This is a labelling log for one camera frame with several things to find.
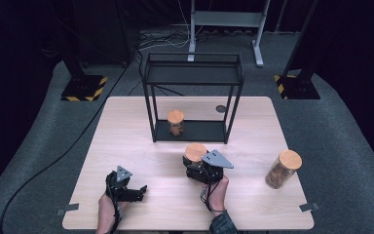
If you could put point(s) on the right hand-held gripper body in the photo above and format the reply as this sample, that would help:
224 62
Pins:
216 161

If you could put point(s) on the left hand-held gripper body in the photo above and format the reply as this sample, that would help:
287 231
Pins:
123 175

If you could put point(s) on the glass jar with dried leaves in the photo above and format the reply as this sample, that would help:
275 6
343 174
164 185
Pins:
195 152

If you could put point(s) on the black metal shelf rack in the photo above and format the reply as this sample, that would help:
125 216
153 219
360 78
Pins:
201 131

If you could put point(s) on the glass jar with brown contents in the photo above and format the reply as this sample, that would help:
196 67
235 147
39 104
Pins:
284 169

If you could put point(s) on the person's right hand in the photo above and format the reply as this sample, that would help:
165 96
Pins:
217 195

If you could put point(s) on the person's left hand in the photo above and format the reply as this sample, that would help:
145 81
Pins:
105 208

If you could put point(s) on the small glass jar wooden lid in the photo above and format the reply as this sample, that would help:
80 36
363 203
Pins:
175 117

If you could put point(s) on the dark round table grommet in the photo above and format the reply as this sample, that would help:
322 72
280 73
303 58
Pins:
221 109

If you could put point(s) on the grey tape strip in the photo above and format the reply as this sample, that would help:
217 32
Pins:
68 209
309 206

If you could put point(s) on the black stand striped base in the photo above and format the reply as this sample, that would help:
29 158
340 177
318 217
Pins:
300 86
84 87

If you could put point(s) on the grey metal stand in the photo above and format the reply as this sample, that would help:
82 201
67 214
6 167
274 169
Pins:
229 19

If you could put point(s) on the dark wheeled cabinet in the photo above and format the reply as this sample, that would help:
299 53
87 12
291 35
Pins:
104 29

